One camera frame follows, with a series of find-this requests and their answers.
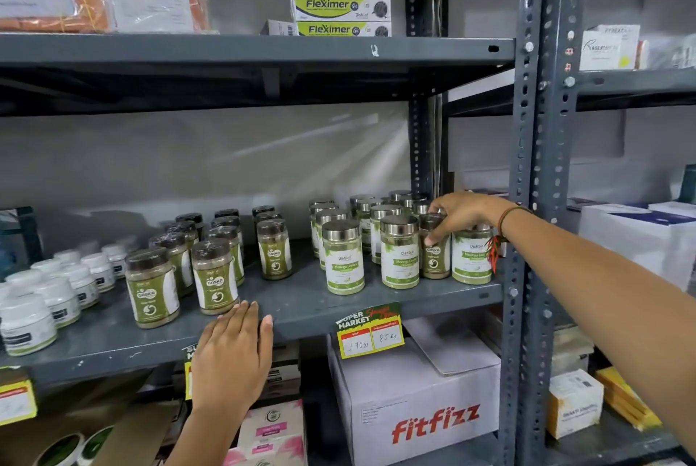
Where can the person's right hand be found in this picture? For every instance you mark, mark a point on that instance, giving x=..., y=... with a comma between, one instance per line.
x=473, y=210

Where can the person's left hand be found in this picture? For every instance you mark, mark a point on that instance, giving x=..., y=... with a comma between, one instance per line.
x=231, y=362

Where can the person's right thumb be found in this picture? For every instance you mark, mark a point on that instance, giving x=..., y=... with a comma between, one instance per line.
x=443, y=234

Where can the person's left thumb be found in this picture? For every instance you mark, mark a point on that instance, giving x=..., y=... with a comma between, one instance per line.
x=267, y=338

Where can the person's left middle finger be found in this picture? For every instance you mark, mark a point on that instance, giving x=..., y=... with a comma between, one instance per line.
x=238, y=327

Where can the person's left little finger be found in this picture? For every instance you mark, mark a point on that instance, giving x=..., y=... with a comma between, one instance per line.
x=207, y=346

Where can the single brown-lid powder jar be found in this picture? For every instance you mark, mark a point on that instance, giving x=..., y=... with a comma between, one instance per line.
x=435, y=259

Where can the person's left forearm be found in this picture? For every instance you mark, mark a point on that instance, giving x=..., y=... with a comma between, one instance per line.
x=209, y=438

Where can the person's right forearm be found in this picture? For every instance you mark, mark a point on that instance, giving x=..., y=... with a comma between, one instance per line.
x=609, y=297

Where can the yellow and red price tag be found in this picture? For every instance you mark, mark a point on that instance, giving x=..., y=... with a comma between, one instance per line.
x=16, y=400
x=188, y=373
x=370, y=338

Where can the stack of brown flat cartons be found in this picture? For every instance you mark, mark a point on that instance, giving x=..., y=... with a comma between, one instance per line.
x=285, y=373

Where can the orange thread wristband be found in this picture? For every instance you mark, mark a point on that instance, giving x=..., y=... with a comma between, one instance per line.
x=503, y=223

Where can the group of dark-lid green jars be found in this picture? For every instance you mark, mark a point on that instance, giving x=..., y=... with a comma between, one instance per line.
x=155, y=294

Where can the pink and white carton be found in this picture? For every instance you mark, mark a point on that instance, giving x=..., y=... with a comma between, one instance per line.
x=272, y=455
x=272, y=422

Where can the group of silver-lid white jars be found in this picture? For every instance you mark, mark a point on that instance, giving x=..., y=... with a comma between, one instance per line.
x=343, y=264

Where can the open brown cardboard box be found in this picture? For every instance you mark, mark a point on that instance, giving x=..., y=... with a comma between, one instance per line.
x=136, y=427

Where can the grey metal shelving rack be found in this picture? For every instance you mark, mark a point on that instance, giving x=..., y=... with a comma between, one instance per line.
x=565, y=155
x=217, y=49

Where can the green-lid round tub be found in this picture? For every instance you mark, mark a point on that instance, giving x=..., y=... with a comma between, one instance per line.
x=60, y=453
x=97, y=444

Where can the white cardboard box red print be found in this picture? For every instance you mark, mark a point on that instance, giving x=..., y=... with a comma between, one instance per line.
x=413, y=411

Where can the beige cardboard box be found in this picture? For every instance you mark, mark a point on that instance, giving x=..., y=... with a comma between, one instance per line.
x=571, y=348

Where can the group of small white tubs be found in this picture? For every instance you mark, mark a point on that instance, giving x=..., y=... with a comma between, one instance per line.
x=32, y=319

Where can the large white box blue top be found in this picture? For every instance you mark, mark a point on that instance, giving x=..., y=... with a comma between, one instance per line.
x=641, y=248

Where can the small white and yellow box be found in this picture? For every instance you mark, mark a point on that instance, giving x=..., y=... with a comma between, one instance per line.
x=573, y=406

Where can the green and white carton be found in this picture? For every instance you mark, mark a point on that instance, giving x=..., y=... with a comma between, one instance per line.
x=337, y=29
x=334, y=7

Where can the white medicine carton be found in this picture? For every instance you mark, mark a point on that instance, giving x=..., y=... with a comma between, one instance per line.
x=629, y=41
x=600, y=52

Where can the stack of yellow packets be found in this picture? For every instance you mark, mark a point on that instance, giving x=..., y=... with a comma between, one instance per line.
x=625, y=397

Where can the plain white carton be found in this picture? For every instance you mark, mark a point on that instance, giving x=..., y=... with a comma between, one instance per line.
x=280, y=28

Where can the teal metal frame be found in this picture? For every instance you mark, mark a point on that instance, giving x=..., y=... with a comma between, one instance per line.
x=27, y=234

